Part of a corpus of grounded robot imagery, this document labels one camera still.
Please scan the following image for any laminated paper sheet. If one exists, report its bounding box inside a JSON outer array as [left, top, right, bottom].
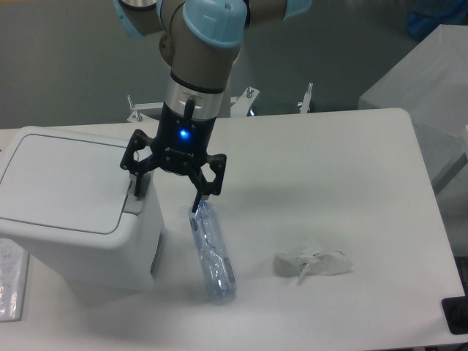
[[1, 238, 29, 322]]

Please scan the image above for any crumpled white plastic wrapper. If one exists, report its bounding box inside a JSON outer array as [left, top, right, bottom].
[[273, 241, 353, 285]]

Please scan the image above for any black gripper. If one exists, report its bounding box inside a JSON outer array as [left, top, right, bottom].
[[119, 103, 227, 213]]

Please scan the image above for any white push-button trash can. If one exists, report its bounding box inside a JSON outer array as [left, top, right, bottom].
[[1, 127, 164, 290]]

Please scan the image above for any blue bag in background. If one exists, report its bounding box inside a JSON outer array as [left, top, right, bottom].
[[406, 11, 467, 42]]

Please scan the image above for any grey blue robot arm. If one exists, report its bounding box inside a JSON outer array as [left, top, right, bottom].
[[113, 0, 312, 212]]

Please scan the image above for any crushed clear plastic bottle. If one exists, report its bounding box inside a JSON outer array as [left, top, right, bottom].
[[189, 200, 237, 304]]

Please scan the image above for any white covered side table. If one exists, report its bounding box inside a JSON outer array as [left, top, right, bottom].
[[358, 25, 467, 257]]

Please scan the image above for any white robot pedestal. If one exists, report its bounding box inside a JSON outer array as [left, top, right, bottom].
[[127, 82, 314, 123]]

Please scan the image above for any black device at edge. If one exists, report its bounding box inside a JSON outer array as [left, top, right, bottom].
[[442, 296, 467, 335]]

